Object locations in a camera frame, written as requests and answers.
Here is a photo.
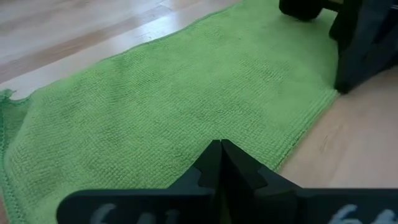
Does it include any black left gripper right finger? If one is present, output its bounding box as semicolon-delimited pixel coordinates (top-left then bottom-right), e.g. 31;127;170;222
221;139;398;224

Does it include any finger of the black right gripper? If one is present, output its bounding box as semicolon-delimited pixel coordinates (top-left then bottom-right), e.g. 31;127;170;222
354;0;398;86
329;0;363;94

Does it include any green microfiber towel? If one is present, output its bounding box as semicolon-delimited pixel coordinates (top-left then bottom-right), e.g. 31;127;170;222
0;0;340;224

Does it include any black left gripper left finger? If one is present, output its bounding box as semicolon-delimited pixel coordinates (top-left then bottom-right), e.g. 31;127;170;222
57;139;222;224

